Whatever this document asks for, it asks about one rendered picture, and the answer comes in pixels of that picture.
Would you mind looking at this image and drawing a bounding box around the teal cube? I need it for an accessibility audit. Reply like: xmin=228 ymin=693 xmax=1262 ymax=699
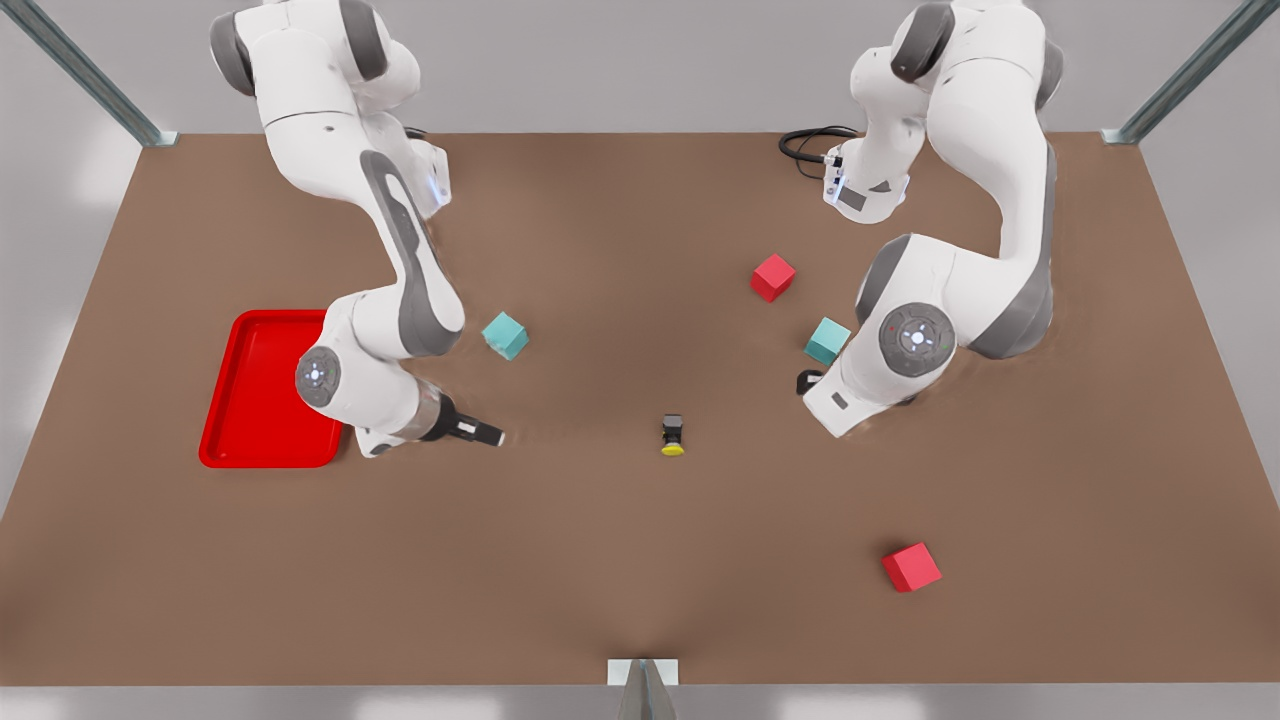
xmin=481 ymin=311 xmax=530 ymax=362
xmin=804 ymin=317 xmax=853 ymax=366

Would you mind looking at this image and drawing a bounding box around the red cube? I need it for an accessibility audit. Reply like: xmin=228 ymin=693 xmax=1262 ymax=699
xmin=750 ymin=253 xmax=798 ymax=304
xmin=881 ymin=542 xmax=944 ymax=594

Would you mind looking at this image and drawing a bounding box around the red plastic tray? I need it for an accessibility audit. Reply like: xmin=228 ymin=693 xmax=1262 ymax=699
xmin=198 ymin=309 xmax=346 ymax=469

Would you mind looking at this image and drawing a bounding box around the black cable loop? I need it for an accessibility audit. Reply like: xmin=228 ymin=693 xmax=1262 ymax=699
xmin=778 ymin=126 xmax=863 ymax=182

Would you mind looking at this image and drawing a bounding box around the silver frame post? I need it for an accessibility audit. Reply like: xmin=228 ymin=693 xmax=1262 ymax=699
xmin=607 ymin=658 xmax=680 ymax=720
xmin=1101 ymin=0 xmax=1280 ymax=146
xmin=0 ymin=0 xmax=180 ymax=149

